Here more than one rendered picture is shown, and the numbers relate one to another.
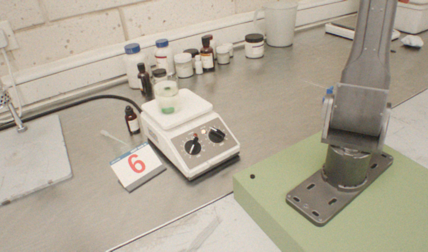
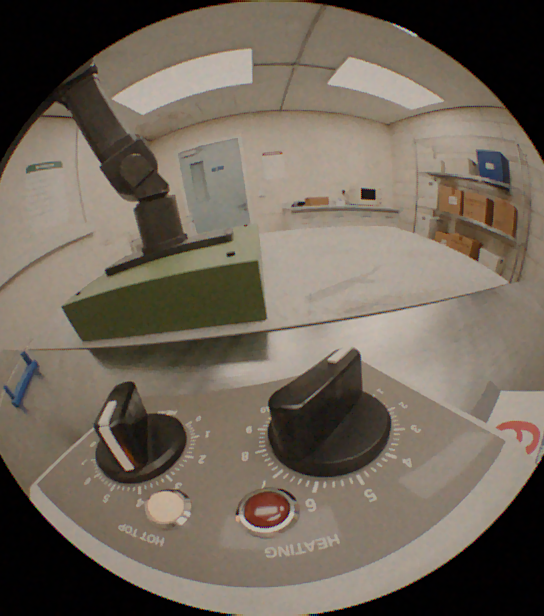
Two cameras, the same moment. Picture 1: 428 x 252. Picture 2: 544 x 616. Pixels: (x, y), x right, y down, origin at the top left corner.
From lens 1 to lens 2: 0.57 m
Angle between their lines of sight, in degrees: 108
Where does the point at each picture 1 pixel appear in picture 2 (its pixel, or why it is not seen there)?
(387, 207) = not seen: hidden behind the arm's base
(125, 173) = (519, 405)
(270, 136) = (77, 418)
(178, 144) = (435, 434)
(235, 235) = (296, 282)
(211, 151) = (232, 402)
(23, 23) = not seen: outside the picture
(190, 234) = (355, 292)
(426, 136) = not seen: hidden behind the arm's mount
